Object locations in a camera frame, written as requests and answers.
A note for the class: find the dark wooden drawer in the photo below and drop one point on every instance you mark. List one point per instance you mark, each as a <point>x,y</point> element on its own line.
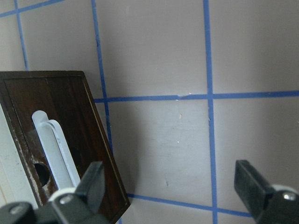
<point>66,98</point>

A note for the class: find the cream plastic storage box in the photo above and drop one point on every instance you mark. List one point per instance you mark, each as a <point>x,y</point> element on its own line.
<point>14,184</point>

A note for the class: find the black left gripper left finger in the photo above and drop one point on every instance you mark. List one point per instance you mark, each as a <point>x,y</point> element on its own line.
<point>80,205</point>

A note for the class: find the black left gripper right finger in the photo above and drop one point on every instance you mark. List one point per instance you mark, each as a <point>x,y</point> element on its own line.
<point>267,203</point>

